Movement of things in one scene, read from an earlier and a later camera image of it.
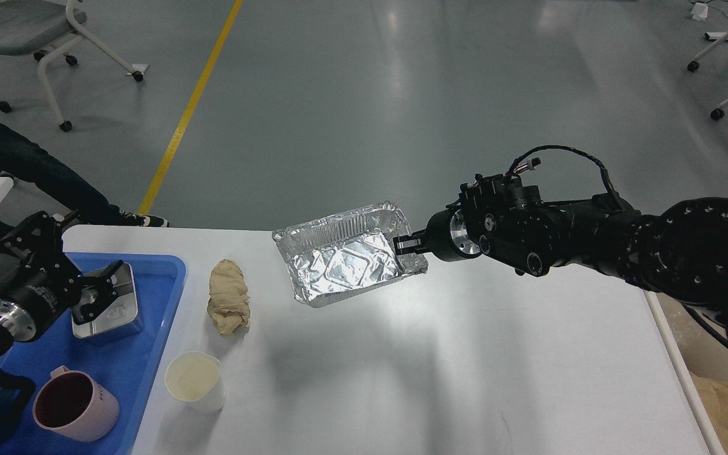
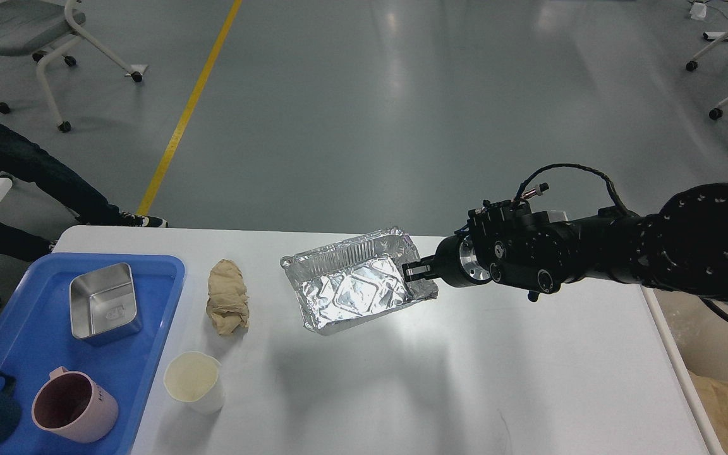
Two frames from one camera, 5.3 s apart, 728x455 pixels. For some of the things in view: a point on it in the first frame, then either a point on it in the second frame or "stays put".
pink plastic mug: [71, 404] stays put
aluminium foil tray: [337, 254] to [343, 281]
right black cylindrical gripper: [449, 238] to [455, 264]
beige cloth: [229, 298] stays put
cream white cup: [196, 378] stays put
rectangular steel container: [121, 319] stays put
